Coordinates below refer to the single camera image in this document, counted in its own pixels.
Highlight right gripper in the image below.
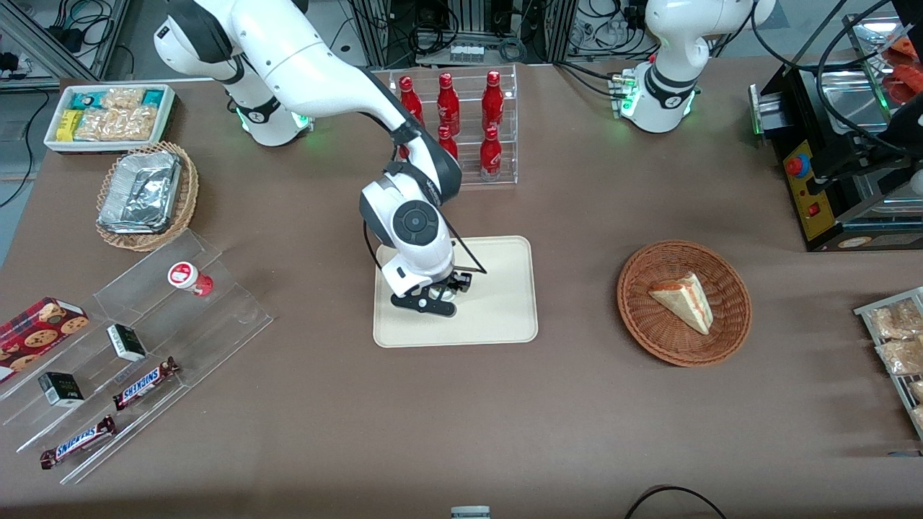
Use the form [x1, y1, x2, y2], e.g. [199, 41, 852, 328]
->
[380, 245, 474, 301]

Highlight beige plastic tray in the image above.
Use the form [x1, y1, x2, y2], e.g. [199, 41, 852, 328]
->
[372, 235, 539, 349]

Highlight red gum bottle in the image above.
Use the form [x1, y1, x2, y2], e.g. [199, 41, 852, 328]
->
[167, 261, 215, 298]

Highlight clear acrylic bottle rack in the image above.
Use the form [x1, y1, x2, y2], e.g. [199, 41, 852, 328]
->
[387, 64, 519, 190]

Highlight round brown wicker basket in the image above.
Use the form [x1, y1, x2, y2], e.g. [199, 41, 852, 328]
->
[617, 239, 754, 368]

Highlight clear acrylic tiered stand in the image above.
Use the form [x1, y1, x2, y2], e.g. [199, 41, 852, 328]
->
[0, 229, 274, 486]

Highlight wrapped triangle sandwich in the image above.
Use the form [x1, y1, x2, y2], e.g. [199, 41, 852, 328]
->
[647, 271, 715, 337]

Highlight wicker basket with foil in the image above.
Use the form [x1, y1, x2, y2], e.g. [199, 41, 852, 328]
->
[95, 141, 200, 252]

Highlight snickers bar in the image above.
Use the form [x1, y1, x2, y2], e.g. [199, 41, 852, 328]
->
[39, 414, 118, 471]
[112, 356, 181, 412]

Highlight silver foil containers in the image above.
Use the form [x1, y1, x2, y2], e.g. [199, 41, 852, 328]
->
[97, 151, 182, 235]

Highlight small black box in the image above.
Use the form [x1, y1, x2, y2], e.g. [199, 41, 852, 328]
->
[37, 371, 86, 409]
[106, 324, 148, 363]

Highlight white snack bin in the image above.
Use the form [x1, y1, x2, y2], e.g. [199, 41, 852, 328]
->
[43, 83, 178, 156]

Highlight clear cracker bag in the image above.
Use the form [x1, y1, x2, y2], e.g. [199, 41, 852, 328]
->
[74, 87, 158, 143]

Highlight red cookie box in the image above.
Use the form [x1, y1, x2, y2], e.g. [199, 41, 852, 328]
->
[0, 296, 91, 383]

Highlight black sealing machine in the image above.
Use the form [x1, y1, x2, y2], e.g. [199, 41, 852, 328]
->
[748, 11, 923, 253]

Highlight clear snack bag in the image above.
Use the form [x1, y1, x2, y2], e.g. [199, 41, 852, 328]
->
[868, 298, 923, 340]
[875, 337, 923, 376]

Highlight red packaged food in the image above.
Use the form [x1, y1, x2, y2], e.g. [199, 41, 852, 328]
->
[884, 35, 923, 103]

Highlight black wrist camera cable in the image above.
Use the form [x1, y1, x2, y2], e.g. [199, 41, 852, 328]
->
[363, 213, 489, 277]

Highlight black looped cable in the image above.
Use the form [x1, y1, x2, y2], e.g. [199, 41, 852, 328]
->
[623, 485, 730, 519]

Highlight metal wire rack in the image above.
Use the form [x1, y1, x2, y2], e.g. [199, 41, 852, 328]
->
[854, 286, 923, 441]

